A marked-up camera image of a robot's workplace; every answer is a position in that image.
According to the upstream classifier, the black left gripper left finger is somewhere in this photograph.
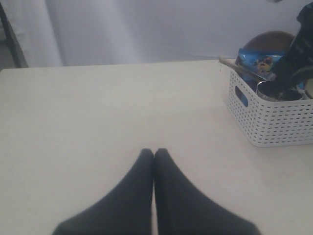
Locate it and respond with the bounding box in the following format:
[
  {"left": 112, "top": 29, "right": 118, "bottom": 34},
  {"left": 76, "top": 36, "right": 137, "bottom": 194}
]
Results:
[{"left": 53, "top": 149, "right": 154, "bottom": 235}]

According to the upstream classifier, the brown wooden chopstick upper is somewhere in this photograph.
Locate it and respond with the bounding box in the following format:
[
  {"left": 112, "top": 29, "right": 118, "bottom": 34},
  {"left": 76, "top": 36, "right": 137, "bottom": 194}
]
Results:
[{"left": 218, "top": 57, "right": 264, "bottom": 82}]

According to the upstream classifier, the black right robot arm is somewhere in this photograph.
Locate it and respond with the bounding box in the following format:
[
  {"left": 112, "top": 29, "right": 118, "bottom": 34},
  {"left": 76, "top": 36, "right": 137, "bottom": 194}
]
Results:
[{"left": 271, "top": 3, "right": 313, "bottom": 86}]

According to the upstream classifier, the stainless steel cup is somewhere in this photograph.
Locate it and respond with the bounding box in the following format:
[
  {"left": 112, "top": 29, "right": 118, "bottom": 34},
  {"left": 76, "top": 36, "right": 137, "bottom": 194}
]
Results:
[{"left": 256, "top": 81, "right": 304, "bottom": 102}]

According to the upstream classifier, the blue chips snack bag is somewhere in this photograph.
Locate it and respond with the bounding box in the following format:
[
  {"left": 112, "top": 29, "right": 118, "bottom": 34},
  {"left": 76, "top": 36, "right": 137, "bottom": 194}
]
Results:
[{"left": 238, "top": 48, "right": 300, "bottom": 92}]

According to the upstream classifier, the round brown wooden plate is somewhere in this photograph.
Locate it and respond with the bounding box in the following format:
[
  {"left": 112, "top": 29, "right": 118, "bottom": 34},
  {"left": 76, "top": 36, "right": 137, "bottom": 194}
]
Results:
[{"left": 243, "top": 31, "right": 294, "bottom": 51}]

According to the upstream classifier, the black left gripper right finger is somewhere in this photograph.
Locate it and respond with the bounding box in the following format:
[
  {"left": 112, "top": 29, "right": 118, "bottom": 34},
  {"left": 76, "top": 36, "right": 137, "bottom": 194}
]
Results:
[{"left": 154, "top": 148, "right": 253, "bottom": 235}]

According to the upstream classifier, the white perforated plastic basket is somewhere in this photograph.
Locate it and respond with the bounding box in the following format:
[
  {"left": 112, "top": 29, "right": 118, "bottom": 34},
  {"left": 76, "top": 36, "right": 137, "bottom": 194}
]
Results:
[{"left": 227, "top": 70, "right": 313, "bottom": 147}]

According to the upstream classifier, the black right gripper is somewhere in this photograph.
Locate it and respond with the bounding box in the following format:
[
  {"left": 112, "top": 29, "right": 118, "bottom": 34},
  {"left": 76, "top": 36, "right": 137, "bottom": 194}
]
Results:
[{"left": 273, "top": 36, "right": 313, "bottom": 85}]

